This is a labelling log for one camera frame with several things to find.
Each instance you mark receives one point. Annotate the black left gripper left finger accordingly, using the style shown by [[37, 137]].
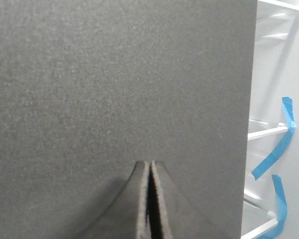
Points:
[[126, 217]]

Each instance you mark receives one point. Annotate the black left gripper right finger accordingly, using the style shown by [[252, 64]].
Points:
[[171, 216]]

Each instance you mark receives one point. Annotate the dark grey fridge door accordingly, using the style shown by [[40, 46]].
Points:
[[89, 87]]

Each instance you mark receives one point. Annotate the lower white fridge shelf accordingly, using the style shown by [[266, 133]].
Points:
[[256, 221]]

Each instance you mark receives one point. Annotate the white fridge shelf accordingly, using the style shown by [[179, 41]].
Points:
[[260, 129], [282, 4], [256, 221]]

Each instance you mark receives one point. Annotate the middle white fridge shelf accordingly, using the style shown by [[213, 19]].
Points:
[[260, 129]]

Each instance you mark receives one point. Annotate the white fridge interior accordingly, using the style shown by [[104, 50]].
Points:
[[275, 75]]

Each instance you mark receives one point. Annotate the upper white fridge shelf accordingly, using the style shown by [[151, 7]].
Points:
[[282, 4]]

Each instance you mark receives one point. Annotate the lower blue tape strip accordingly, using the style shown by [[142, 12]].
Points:
[[282, 207]]

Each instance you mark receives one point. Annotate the blue tape strip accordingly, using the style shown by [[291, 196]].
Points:
[[282, 207], [283, 144]]

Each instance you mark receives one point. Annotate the upper blue tape strip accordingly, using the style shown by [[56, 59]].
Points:
[[283, 144]]

